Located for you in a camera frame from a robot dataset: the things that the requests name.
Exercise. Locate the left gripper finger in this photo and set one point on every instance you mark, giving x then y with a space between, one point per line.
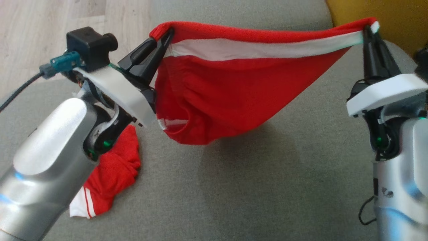
152 63
137 55

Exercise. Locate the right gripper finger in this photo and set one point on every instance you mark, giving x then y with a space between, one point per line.
378 60

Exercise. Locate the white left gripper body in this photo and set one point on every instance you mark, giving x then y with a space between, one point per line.
120 93

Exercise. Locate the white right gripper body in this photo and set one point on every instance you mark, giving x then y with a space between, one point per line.
384 92

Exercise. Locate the red jersey white sleeves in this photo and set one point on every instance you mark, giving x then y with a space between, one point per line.
113 167

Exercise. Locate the red shorts white stripe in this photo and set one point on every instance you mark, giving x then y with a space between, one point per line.
234 93

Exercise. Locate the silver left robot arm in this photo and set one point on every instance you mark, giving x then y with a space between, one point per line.
50 160

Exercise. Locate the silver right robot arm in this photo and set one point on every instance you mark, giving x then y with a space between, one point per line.
401 167

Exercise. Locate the large yellow backrest cushion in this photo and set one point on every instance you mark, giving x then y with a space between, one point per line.
384 10

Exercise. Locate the grey sofa seat cushion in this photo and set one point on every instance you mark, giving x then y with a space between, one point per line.
234 10

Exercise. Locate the large grey sofa seat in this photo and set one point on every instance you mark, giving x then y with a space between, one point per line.
250 187

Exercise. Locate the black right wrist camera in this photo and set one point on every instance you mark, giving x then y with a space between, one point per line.
422 63

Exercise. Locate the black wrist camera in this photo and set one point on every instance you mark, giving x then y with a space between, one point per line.
90 47
422 63

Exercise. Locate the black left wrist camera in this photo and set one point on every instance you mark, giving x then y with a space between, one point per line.
90 47

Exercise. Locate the teal left camera connector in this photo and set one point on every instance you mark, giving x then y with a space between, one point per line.
63 63

